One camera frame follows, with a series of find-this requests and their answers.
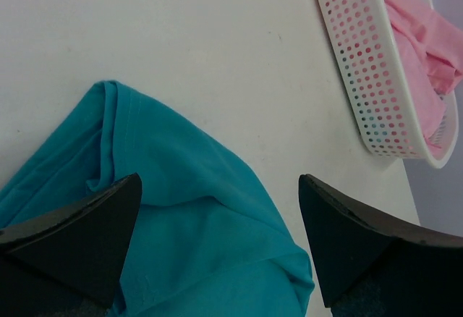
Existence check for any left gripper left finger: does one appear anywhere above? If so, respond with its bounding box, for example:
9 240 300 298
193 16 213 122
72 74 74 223
1 174 142 309

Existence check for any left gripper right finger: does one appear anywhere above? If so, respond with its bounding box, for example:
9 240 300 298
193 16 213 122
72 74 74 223
299 174 462 309

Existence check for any teal t-shirt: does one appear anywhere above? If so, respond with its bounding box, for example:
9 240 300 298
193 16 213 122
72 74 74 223
1 81 314 316

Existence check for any pink t-shirt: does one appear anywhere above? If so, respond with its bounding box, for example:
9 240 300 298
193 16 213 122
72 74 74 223
384 0 462 153

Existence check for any white perforated plastic basket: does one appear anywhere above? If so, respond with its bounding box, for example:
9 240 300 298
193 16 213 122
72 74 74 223
318 0 459 169

